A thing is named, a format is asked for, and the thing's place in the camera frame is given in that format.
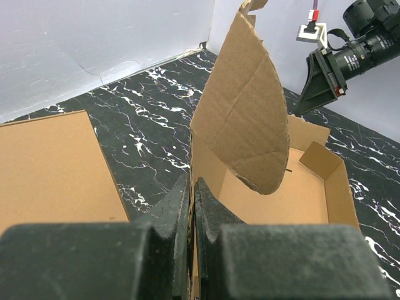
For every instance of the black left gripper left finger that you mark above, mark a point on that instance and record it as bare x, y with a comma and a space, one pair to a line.
143, 259

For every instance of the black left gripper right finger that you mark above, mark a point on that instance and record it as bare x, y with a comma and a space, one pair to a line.
242, 261

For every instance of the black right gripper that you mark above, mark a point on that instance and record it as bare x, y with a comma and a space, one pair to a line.
329, 69

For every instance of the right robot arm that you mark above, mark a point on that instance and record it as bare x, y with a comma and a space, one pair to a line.
362, 16

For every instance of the closed brown cardboard box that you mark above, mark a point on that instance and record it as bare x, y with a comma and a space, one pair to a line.
53, 170

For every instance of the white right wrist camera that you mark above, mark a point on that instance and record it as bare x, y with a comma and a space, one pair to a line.
314, 31

